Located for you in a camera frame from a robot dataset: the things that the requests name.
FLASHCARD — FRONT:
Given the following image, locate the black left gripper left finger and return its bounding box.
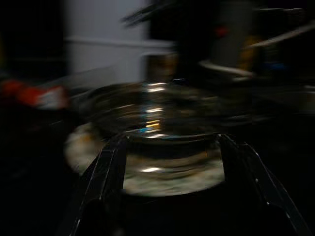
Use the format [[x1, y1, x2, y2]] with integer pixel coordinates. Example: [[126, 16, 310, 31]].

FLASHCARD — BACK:
[[56, 134, 129, 236]]

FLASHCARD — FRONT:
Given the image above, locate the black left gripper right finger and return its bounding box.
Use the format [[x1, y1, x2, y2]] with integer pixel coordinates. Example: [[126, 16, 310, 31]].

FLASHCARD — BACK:
[[218, 133, 314, 236]]

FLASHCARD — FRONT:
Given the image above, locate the steel perforated steamer basket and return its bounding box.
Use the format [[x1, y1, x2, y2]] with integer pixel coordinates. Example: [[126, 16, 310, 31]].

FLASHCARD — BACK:
[[83, 82, 249, 173]]

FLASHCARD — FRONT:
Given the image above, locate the leaf print plate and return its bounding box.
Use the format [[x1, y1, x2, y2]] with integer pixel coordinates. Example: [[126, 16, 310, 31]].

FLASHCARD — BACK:
[[64, 122, 226, 198]]

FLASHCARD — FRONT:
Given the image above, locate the red white packet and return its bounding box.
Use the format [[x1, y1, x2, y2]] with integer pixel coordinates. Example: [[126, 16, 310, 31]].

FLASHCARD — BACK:
[[0, 79, 70, 111]]

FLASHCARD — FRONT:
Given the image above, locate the yellow oil bottle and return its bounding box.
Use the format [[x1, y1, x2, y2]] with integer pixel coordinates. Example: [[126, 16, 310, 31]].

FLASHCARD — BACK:
[[242, 35, 259, 71]]

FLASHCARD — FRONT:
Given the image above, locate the grey cylindrical appliance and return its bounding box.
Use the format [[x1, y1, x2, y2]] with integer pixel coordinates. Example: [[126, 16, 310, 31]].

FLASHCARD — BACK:
[[211, 0, 255, 65]]

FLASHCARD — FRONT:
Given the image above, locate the white tiered plastic container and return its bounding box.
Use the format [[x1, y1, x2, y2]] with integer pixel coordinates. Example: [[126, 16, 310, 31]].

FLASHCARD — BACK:
[[63, 0, 174, 82]]

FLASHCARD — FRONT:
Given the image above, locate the white power cable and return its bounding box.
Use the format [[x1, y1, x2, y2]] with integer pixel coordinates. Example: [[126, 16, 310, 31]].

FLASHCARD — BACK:
[[198, 22, 315, 77]]

